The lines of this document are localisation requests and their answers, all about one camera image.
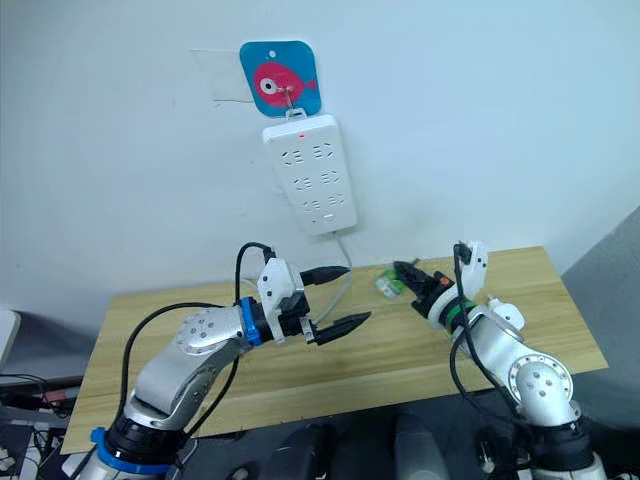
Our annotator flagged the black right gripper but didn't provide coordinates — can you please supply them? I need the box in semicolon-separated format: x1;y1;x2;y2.
393;260;456;319

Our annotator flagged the clear tape sheet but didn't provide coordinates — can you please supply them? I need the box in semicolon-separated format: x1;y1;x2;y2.
189;47;254;107

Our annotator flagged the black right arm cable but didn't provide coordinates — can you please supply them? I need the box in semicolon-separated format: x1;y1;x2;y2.
447;240;532;437

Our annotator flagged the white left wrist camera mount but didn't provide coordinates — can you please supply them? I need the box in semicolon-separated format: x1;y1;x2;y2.
256;257;307;327

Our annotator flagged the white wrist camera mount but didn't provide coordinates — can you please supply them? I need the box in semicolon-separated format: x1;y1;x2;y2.
451;240;490;302
256;257;307;327

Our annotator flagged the grey power strip cord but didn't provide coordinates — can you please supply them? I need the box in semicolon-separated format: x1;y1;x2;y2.
315;233;353;326

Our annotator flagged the dark rounded shape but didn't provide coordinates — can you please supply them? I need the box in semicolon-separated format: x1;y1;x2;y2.
277;419;344;480
392;408;452;480

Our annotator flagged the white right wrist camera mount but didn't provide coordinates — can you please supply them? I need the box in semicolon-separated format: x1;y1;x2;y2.
451;240;490;302

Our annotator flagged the blue fish hook sticker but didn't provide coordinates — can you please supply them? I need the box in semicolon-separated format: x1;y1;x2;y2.
238;39;322;117

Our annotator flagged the black floor box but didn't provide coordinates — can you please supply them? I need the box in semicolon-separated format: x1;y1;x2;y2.
0;418;35;477

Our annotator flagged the white power strip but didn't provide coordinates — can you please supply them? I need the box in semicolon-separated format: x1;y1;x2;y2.
261;113;359;237

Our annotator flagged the grey partition panel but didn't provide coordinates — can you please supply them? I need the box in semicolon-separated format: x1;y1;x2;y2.
558;203;640;451

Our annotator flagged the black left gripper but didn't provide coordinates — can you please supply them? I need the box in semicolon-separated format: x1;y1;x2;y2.
273;265;373;347

